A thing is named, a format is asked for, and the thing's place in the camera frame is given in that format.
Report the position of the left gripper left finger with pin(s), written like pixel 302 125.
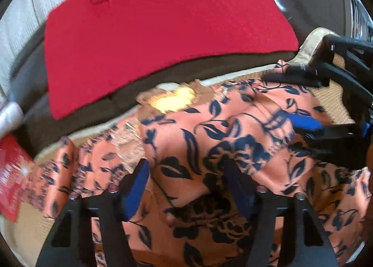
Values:
pixel 70 240

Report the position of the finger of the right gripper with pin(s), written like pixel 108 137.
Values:
pixel 328 140
pixel 296 79

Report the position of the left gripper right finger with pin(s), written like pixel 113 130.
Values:
pixel 304 242

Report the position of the orange floral blouse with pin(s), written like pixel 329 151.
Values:
pixel 187 216

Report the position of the wooden baby crib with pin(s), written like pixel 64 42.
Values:
pixel 361 21

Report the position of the woven bamboo seat mat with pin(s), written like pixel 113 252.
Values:
pixel 23 240

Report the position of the red gift box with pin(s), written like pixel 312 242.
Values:
pixel 15 166

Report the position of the white rolled towel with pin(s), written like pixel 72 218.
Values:
pixel 11 118

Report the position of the red knitted cloth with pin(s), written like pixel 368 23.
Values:
pixel 94 47

